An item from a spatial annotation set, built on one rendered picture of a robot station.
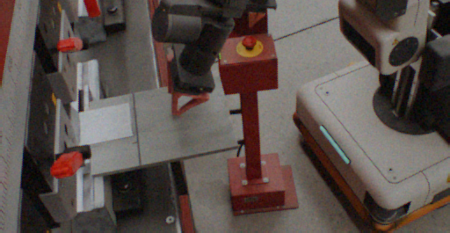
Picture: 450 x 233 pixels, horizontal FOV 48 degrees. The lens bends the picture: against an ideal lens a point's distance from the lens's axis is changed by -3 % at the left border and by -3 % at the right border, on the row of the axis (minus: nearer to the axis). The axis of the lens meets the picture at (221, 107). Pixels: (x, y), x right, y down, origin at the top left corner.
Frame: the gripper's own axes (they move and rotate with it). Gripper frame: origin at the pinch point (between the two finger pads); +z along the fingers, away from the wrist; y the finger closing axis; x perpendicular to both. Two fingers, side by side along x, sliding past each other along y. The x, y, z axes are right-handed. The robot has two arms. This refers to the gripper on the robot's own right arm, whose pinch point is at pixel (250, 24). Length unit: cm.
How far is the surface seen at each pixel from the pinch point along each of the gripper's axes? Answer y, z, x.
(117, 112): 35, -14, 48
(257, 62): -0.2, 0.8, 15.3
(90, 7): 41, -30, 38
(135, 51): 32.0, -1.2, 16.4
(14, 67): 46, -51, 75
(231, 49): 6.2, 1.8, 9.7
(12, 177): 44, -49, 88
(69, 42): 42, -44, 64
